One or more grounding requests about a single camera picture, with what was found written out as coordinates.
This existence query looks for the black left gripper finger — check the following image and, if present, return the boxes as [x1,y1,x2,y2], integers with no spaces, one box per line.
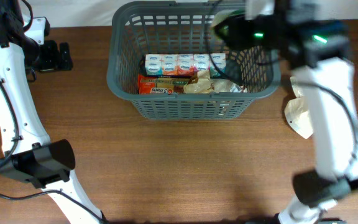
[39,40,60,72]
[59,42,73,70]

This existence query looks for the orange noodle packet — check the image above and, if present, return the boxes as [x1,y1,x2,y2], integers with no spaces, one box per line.
[137,74,189,95]

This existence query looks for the brown white snack bag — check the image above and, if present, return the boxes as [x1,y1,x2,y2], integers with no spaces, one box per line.
[183,70,248,94]

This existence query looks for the white tissue pack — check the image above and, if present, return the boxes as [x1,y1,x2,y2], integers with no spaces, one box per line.
[143,53,227,77]

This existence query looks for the green lid seasoning jar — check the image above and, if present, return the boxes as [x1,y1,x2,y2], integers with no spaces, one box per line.
[211,9,246,40]

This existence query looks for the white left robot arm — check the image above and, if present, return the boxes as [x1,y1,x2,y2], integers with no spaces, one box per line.
[0,0,106,223]

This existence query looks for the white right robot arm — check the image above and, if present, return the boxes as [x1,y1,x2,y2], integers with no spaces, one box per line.
[211,1,358,224]

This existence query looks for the grey plastic basket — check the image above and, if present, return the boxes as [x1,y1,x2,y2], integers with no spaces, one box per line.
[106,1,281,119]

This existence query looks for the beige crumpled paper pouch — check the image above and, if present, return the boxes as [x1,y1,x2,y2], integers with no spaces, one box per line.
[284,77,313,139]

